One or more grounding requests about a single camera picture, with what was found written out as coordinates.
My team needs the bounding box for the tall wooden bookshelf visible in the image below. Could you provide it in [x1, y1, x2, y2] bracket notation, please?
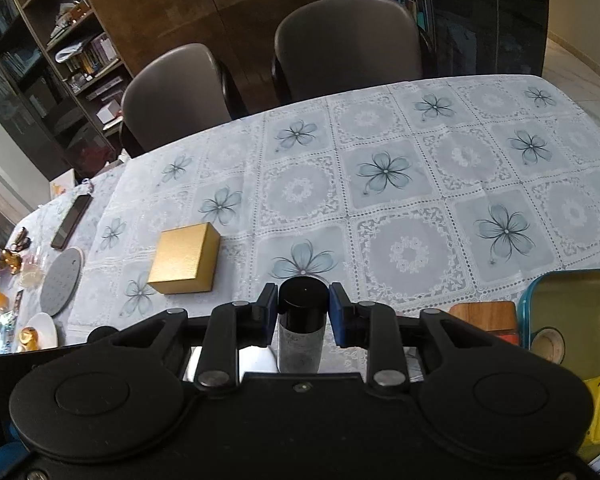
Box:
[0, 0, 134, 182]

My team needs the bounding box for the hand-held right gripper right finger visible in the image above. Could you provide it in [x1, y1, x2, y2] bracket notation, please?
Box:
[328, 282, 527, 394]

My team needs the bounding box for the gold metal tray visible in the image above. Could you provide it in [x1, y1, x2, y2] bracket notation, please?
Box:
[516, 266, 600, 463]

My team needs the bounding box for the white plate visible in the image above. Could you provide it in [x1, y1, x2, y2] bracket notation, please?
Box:
[21, 312, 59, 352]

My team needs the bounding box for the clear drinking glass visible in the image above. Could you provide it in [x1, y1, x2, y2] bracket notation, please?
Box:
[22, 252, 49, 289]

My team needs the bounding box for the grey round trivet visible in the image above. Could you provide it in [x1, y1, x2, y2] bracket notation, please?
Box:
[39, 247, 85, 318]

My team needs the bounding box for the black smartphone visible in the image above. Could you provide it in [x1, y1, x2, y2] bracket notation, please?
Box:
[50, 193, 94, 252]

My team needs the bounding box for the grey upholstered chair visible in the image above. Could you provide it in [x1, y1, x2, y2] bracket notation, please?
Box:
[119, 43, 237, 159]
[272, 0, 427, 104]

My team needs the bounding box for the dark glass cabinet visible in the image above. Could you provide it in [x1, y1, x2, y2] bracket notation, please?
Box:
[424, 0, 552, 82]

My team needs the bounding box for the tape roll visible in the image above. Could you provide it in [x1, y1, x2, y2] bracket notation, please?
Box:
[530, 326, 567, 367]

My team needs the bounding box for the white greeting card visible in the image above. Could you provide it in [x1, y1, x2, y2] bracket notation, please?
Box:
[50, 167, 77, 199]

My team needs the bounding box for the floral lace tablecloth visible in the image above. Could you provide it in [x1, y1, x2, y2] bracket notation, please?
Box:
[0, 74, 600, 376]

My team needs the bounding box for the brown wooden cabinet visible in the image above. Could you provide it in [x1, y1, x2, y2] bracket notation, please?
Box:
[69, 0, 343, 113]

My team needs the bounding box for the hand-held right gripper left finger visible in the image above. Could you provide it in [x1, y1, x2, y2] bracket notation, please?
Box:
[86, 282, 280, 394]

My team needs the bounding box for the gold cardboard box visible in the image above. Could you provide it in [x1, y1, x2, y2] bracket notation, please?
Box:
[147, 222, 221, 295]

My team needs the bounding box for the orange tea tin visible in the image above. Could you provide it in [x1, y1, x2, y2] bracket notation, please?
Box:
[449, 301, 522, 349]

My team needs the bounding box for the black lidded jar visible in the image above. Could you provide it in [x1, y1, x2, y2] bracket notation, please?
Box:
[277, 275, 329, 374]

